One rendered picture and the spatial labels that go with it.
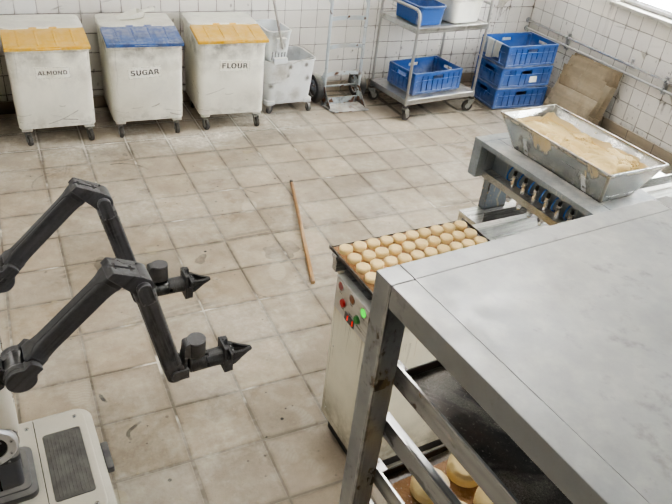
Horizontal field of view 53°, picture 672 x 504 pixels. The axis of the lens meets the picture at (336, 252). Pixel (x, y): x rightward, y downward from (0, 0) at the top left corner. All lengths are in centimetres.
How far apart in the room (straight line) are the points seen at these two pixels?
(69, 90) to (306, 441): 319
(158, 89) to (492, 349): 473
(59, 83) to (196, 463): 310
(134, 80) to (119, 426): 289
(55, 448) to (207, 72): 337
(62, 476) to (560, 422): 212
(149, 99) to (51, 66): 70
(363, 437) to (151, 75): 452
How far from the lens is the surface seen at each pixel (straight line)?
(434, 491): 80
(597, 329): 71
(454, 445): 73
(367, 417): 82
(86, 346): 339
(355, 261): 233
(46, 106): 518
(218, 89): 536
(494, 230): 277
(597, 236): 87
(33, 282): 385
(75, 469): 256
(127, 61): 513
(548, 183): 252
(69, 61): 508
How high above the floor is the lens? 222
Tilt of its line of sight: 33 degrees down
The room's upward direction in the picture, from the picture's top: 7 degrees clockwise
